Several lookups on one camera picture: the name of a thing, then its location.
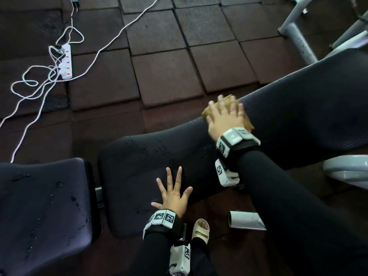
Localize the ribbed black bench backrest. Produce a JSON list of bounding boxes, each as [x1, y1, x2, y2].
[[97, 48, 368, 239]]

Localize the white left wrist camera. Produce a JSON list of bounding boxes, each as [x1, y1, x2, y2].
[[169, 243, 191, 276]]

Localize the pale grey cable machine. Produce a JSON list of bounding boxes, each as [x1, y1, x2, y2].
[[228, 210, 267, 231]]

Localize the marker wristband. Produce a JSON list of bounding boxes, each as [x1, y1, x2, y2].
[[143, 209, 187, 245], [216, 127, 261, 158]]

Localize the person's right forearm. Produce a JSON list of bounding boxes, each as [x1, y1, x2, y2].
[[237, 151, 368, 276]]

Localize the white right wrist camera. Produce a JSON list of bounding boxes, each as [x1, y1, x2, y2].
[[215, 159, 241, 187]]

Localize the person's left hand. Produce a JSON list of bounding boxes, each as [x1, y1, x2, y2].
[[151, 166, 194, 219]]

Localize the person's left forearm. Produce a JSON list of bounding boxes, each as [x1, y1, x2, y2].
[[129, 231, 173, 276]]

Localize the left marker wristband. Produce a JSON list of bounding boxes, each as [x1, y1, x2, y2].
[[143, 209, 187, 245]]

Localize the right marker wristband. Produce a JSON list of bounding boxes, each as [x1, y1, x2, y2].
[[216, 127, 261, 158]]

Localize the pale grey curved machine frame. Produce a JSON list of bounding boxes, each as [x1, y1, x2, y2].
[[322, 155, 368, 191]]

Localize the long white cord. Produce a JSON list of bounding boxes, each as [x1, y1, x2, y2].
[[10, 0, 164, 164]]

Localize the pale grey plate machine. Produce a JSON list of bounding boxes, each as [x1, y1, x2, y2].
[[277, 0, 368, 65]]

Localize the person's right hand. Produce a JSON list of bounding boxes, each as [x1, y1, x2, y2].
[[206, 94, 248, 141]]

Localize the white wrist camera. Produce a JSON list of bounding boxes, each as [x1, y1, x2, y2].
[[215, 159, 241, 187], [169, 243, 191, 276]]

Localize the brown cleaning cloth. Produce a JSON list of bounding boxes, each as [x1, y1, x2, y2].
[[202, 94, 255, 134]]

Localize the white power strip red switches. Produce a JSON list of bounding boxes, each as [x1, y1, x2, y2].
[[59, 43, 74, 81]]

